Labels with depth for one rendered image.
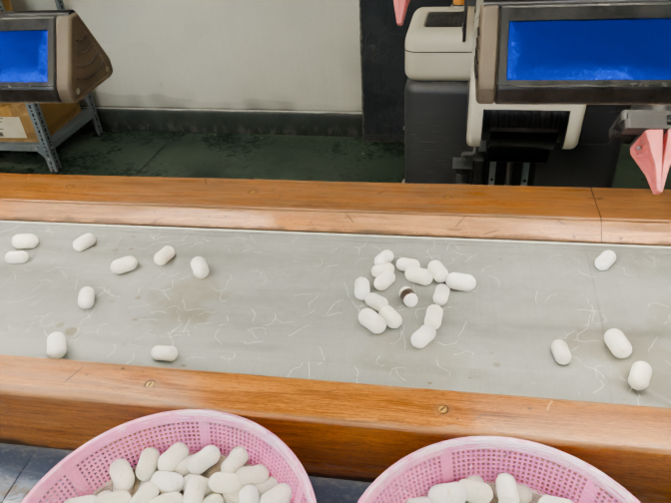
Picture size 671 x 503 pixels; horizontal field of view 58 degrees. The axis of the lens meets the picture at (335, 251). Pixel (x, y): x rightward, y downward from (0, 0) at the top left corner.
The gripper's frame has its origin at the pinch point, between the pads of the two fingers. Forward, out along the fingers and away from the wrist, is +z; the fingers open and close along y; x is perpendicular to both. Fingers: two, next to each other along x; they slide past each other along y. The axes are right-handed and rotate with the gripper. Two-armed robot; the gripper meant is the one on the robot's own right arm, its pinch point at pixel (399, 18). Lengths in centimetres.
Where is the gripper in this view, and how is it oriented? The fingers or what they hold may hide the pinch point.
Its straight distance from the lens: 93.2
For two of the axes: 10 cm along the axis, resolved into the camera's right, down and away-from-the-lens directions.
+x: 2.0, -1.5, 9.7
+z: -0.3, 9.9, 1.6
